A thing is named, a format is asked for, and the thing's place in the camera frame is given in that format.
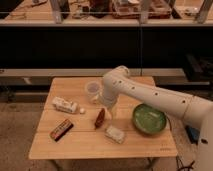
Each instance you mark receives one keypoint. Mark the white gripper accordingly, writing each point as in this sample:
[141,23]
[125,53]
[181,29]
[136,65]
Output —
[110,105]

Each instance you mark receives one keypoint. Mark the dark red pepper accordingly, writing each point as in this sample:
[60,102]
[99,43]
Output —
[100,118]

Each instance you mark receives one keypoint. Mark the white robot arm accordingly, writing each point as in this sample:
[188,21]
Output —
[195,111]

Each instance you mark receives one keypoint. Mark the green ceramic bowl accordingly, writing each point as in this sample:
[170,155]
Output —
[148,119]

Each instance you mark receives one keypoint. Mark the clear plastic cup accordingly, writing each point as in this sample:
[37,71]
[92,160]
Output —
[92,90]

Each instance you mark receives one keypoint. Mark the clear wrapped white packet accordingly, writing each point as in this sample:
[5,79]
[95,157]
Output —
[115,134]

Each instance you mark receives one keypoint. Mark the light wooden folding table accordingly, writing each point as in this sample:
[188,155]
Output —
[86,143]

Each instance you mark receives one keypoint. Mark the brown orange candy bar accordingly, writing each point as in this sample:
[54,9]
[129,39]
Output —
[61,130]

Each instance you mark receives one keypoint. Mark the blue device on floor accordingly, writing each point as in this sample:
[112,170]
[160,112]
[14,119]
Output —
[193,134]

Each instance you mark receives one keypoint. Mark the long wooden workbench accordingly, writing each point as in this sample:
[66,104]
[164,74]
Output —
[106,13]

